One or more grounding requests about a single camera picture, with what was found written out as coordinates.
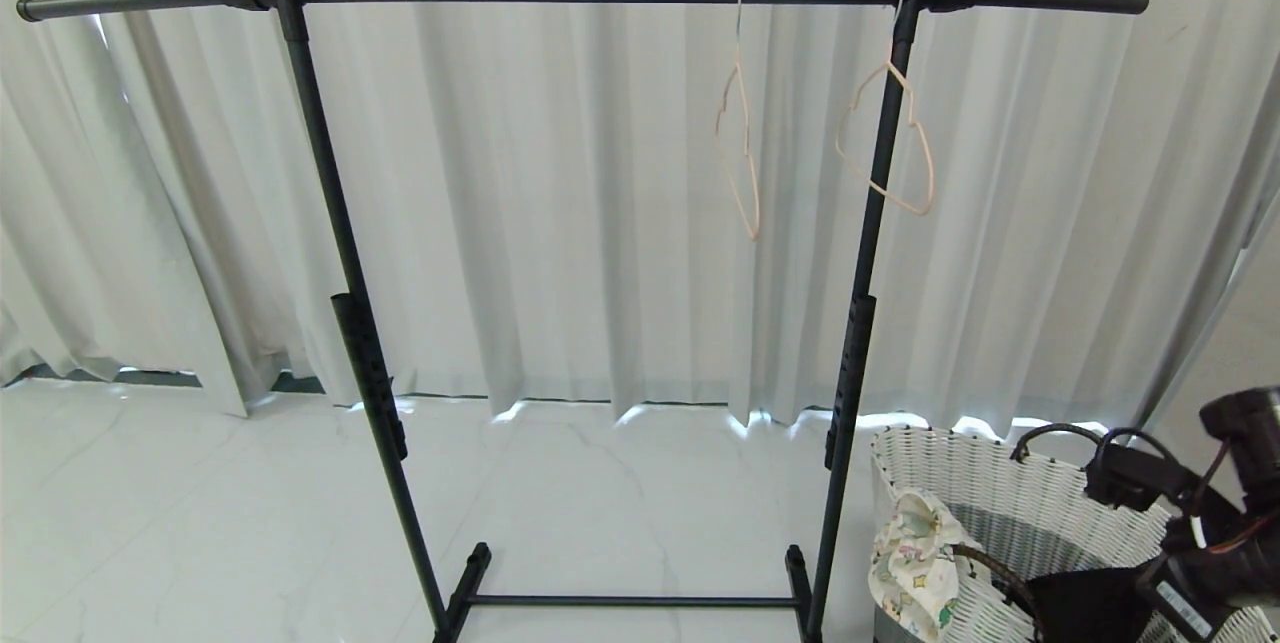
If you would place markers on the white curtain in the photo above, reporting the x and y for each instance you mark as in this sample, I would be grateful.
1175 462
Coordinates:
560 203

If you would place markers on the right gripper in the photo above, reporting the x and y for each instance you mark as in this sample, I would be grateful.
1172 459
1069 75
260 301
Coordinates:
1240 583

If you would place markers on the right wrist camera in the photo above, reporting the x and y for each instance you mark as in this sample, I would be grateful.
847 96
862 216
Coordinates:
1135 478

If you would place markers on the black garment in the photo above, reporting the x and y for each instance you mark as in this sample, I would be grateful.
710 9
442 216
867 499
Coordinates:
1085 603

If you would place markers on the pink clothes hanger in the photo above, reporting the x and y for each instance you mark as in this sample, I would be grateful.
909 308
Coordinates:
929 173
744 185

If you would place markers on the cream printed garment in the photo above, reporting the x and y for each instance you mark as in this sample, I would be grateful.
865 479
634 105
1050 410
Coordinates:
915 563

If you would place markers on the white laundry basket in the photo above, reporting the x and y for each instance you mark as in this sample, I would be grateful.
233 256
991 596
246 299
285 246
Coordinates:
1000 483

